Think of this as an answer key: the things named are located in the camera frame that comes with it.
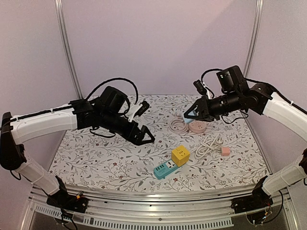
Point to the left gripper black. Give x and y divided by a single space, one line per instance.
130 136

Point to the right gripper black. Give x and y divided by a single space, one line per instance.
204 109

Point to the blue charger cube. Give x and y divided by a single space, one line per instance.
188 120

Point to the yellow cube socket adapter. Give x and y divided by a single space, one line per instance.
180 155

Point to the teal power strip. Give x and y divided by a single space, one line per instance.
165 169

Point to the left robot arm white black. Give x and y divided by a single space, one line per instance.
102 111

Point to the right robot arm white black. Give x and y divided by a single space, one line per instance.
263 99

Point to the pink round power strip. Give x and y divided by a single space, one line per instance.
197 126

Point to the pink charger cube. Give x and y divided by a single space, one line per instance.
225 151

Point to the floral table mat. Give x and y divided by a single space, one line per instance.
104 162

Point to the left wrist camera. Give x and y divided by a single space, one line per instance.
137 110

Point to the aluminium front rail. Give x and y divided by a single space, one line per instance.
196 210

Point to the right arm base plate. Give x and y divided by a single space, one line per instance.
250 202

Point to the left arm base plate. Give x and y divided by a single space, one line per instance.
62 199

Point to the right aluminium corner post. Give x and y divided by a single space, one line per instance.
254 36

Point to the aluminium corner post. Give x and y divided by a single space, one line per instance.
66 47
254 36

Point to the left aluminium corner post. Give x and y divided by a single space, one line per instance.
66 47

